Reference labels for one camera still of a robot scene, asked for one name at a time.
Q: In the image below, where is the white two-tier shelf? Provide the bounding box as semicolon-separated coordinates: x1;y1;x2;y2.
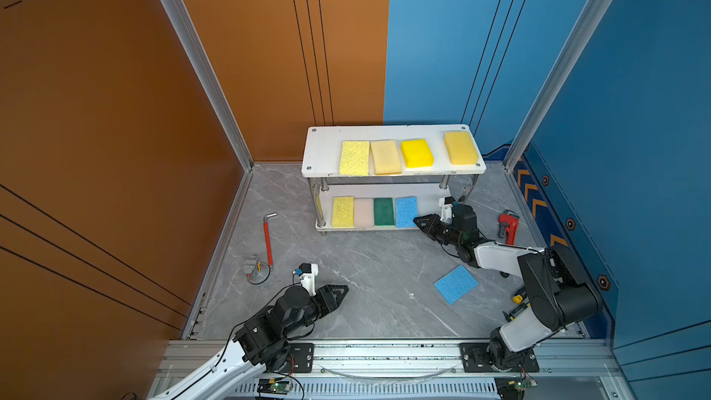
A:
302;124;487;233

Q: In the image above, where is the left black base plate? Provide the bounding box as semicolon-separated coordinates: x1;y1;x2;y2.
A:
273;342;315;374

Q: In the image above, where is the pale yellow orange-backed sponge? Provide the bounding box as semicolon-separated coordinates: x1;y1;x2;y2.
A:
370;140;402;175

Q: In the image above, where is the blue cellulose sponge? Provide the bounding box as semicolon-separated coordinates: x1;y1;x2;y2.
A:
395;196;420;229
434;266;479;306

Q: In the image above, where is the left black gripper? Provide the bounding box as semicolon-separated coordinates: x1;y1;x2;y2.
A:
282;284;350;340

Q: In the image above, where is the green circuit board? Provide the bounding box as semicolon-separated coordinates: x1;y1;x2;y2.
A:
257;379;294;398
494;378;538;400

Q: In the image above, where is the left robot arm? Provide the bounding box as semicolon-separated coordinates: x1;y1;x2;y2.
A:
155;284;349;399

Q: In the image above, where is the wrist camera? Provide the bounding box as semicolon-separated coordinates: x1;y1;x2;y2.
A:
293;263;318;296
439;196;455;224

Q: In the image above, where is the golden yellow sponge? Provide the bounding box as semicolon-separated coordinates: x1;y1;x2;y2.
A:
444;131;480;166

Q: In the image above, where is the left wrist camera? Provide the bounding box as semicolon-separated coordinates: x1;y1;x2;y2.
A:
293;263;318;296

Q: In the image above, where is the red pipe wrench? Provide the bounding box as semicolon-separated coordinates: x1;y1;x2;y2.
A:
498;209;520;246

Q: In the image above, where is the beige foam sponge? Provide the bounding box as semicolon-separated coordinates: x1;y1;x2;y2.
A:
354;198;375;229

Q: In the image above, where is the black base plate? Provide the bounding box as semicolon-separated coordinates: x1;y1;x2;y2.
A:
459;342;540;373
273;342;315;374

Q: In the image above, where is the red handled hex key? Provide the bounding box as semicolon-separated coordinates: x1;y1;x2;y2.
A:
263;212;278;270

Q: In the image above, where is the bright yellow foam sponge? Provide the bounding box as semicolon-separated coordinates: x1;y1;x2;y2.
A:
401;139;434;169

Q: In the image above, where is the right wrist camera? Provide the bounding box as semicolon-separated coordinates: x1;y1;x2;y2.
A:
439;196;455;224

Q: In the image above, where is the right green circuit board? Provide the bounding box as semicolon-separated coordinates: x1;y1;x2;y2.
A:
494;378;538;400

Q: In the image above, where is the green scouring sponge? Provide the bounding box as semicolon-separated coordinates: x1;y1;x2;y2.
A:
373;197;395;227

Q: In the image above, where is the black yellow screwdriver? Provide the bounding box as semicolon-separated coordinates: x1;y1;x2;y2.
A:
512;287;527;305

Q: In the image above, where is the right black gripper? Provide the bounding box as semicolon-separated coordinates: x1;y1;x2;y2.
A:
413;214;463;248

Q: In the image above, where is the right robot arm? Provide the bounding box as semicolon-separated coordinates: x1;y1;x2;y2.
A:
413;204;603;371

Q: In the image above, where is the light yellow cellulose sponge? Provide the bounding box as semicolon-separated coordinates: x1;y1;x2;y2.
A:
339;141;370;176

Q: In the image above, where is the yellow black caliper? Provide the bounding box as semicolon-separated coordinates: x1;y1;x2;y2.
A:
503;304;530;322

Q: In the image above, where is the left green circuit board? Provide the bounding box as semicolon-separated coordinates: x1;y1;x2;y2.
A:
257;379;294;398

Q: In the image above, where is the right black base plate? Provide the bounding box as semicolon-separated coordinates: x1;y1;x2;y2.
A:
459;342;540;373

